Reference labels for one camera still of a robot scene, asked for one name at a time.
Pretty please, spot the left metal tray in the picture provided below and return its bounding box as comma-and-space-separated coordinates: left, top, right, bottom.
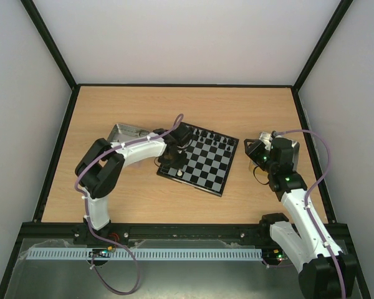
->
107, 123, 151, 171

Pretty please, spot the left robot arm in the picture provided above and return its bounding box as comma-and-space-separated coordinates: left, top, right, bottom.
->
74, 122, 193, 230

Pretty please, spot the black metal frame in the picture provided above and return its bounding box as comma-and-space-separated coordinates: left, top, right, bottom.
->
0, 1, 371, 298

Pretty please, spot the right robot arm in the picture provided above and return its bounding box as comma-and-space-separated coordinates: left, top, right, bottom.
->
244, 132, 357, 298

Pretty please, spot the right metal tray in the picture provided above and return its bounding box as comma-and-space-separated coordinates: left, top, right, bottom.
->
251, 131, 300, 176

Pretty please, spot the black white chessboard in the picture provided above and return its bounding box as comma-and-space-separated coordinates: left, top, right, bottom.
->
156, 122, 239, 197

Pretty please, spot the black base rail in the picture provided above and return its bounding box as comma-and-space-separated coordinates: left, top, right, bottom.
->
16, 222, 277, 248

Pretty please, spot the metal tray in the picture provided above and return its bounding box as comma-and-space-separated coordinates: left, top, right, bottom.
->
251, 131, 300, 176
107, 123, 151, 171

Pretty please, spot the light blue cable duct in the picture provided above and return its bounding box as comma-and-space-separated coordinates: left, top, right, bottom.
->
26, 247, 262, 262

